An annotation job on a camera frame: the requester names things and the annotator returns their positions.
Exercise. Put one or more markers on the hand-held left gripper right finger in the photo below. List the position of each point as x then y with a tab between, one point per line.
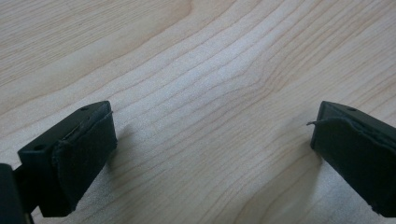
358	149

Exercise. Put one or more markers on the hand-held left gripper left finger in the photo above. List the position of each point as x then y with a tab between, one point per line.
71	158

